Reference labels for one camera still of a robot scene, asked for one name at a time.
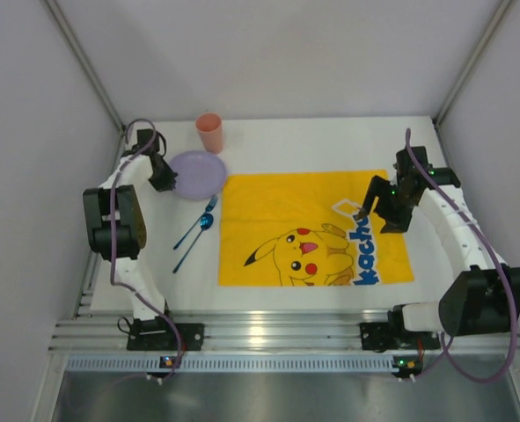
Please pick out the pink plastic cup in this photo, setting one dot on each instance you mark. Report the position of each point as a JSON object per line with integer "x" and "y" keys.
{"x": 209, "y": 127}

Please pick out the blue metal fork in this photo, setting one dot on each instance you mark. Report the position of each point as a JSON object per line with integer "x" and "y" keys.
{"x": 208, "y": 209}

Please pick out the blue metal spoon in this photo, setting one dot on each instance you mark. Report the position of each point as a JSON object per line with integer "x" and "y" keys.
{"x": 205, "y": 223}

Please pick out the perforated cable duct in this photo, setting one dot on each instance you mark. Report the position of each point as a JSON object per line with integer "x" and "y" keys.
{"x": 246, "y": 363}

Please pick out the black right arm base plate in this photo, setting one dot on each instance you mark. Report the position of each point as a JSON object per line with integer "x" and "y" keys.
{"x": 381, "y": 337}

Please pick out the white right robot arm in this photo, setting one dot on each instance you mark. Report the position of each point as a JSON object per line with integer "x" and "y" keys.
{"x": 485, "y": 294}

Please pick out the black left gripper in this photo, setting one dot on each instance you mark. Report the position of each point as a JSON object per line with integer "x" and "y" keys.
{"x": 164, "y": 178}

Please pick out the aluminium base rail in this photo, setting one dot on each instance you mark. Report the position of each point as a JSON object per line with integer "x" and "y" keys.
{"x": 252, "y": 331}

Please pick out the yellow Pikachu placemat cloth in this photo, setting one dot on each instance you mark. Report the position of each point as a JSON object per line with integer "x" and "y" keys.
{"x": 301, "y": 230}

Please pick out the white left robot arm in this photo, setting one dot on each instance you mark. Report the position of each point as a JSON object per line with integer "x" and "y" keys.
{"x": 114, "y": 221}

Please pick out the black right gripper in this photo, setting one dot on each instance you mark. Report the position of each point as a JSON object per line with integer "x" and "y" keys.
{"x": 385, "y": 200}

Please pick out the purple plastic plate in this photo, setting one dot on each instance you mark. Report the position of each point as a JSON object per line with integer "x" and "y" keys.
{"x": 200, "y": 174}

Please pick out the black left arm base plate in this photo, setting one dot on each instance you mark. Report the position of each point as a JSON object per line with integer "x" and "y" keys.
{"x": 158, "y": 335}

